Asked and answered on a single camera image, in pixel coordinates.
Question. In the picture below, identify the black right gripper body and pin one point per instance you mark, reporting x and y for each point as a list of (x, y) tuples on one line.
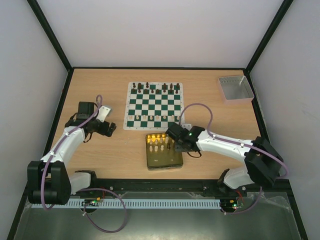
[(180, 147)]

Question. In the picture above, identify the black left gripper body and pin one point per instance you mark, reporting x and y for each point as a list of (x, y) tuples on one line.
[(103, 131)]

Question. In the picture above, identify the gold tin tray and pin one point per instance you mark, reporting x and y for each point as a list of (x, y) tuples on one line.
[(161, 152)]

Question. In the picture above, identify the green white chess board mat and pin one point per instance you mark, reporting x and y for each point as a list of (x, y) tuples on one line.
[(161, 102)]

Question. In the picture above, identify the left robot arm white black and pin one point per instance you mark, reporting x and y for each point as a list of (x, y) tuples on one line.
[(48, 182)]

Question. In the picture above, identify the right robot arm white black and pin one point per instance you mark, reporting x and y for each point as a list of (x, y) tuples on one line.
[(261, 163)]

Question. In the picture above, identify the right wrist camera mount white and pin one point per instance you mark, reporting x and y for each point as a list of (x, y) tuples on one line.
[(187, 126)]

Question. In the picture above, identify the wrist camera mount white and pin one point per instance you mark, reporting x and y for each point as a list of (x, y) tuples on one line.
[(187, 126), (103, 112)]

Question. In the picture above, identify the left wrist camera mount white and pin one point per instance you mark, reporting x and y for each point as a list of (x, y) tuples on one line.
[(103, 112)]

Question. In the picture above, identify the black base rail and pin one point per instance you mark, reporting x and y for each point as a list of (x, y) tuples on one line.
[(205, 187)]

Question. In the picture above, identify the white slotted cable duct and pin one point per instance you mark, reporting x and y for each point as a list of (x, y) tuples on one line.
[(77, 203)]

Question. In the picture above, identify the black enclosure frame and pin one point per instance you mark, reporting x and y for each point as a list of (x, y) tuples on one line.
[(32, 7)]

